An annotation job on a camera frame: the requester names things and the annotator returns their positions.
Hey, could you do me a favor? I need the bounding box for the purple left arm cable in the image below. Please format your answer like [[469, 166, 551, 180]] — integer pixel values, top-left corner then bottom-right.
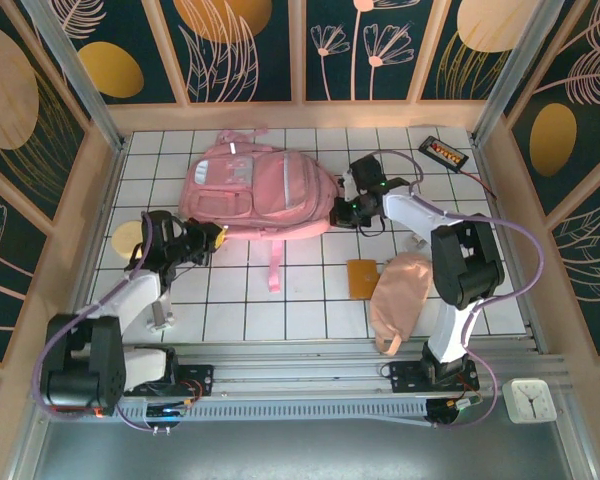
[[33, 212, 181, 432]]

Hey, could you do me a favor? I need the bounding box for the small black controller board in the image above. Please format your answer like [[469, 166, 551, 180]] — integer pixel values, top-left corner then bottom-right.
[[426, 397, 483, 429], [146, 402, 187, 432]]

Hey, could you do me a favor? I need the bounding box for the grey metal sheet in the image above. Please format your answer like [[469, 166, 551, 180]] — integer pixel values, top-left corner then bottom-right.
[[32, 418, 574, 480]]

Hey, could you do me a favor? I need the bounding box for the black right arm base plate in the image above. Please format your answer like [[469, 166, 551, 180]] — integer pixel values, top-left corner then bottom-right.
[[388, 359, 481, 395]]

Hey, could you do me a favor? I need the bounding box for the white square clock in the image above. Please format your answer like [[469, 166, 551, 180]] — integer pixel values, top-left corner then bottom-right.
[[502, 378, 552, 425]]

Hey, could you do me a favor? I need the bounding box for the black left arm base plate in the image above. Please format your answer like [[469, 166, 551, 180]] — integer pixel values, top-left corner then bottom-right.
[[123, 363, 215, 399]]

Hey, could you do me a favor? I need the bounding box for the round wooden disc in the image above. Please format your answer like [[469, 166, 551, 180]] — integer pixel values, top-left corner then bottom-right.
[[110, 222, 146, 262]]

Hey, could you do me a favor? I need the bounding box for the black charger box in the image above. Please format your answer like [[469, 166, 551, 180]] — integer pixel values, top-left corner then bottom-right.
[[418, 135, 470, 173]]

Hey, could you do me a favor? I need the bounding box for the aluminium mounting rail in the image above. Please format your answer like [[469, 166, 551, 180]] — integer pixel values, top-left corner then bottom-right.
[[29, 339, 571, 401]]

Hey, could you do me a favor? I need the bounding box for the red and black wire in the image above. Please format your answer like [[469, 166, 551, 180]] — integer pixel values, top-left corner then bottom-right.
[[457, 167, 499, 199]]

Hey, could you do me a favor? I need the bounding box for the small orange leather wallet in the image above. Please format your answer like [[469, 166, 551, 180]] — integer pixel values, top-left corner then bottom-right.
[[347, 258, 381, 301]]

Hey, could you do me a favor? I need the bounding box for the grey slotted cable duct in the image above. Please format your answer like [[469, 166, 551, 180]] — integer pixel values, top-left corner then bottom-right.
[[114, 399, 481, 429]]

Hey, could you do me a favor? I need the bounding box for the aluminium frame post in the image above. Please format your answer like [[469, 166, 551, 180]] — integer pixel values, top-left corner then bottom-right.
[[19, 0, 130, 151], [472, 0, 564, 146]]

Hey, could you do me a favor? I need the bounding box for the pink backpack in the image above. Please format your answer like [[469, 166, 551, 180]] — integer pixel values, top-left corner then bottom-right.
[[178, 128, 331, 296]]

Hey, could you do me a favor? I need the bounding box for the beige fabric pencil case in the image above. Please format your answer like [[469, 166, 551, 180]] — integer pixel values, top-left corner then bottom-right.
[[369, 252, 434, 357]]

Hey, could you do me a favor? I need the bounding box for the small white metal stand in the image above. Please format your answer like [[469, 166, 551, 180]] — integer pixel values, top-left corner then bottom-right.
[[146, 299, 175, 335]]

